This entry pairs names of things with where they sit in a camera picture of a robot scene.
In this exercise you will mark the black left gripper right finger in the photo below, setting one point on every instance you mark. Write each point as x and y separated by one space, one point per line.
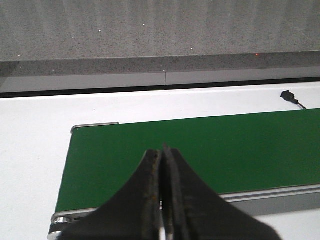
193 211

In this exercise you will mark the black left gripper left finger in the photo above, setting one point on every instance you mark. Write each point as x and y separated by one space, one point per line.
133 213

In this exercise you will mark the green conveyor belt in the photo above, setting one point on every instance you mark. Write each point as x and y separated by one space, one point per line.
264 163

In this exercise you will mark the grey speckled stone counter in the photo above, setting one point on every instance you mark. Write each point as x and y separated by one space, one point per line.
64 46

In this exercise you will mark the aluminium conveyor frame rail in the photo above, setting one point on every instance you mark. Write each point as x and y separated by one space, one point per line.
193 179

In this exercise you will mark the small black bracket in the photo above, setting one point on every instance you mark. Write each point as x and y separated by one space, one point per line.
289 97

